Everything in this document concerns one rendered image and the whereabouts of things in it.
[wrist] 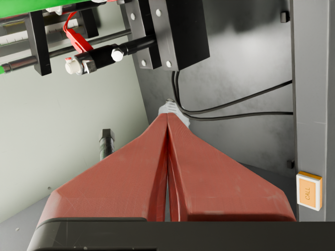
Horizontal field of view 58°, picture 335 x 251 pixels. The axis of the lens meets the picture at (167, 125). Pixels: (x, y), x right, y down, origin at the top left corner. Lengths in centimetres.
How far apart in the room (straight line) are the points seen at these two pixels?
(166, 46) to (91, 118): 36
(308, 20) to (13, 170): 62
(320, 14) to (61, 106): 56
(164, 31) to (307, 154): 27
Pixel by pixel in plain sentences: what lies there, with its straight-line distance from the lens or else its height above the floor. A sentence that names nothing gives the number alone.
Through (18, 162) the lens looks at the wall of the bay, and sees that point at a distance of 73.
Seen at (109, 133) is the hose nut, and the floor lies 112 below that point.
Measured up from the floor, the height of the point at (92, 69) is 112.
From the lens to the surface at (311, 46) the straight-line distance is 39.
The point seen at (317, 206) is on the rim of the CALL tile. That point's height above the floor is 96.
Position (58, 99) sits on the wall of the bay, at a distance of 73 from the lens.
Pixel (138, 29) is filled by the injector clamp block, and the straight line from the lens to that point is 53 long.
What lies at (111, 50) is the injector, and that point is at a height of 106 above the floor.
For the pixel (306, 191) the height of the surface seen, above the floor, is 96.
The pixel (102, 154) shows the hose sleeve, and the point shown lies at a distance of 40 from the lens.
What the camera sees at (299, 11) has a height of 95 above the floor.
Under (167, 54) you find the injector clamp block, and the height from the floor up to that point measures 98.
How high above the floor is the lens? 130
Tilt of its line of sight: 35 degrees down
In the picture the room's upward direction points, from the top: 120 degrees counter-clockwise
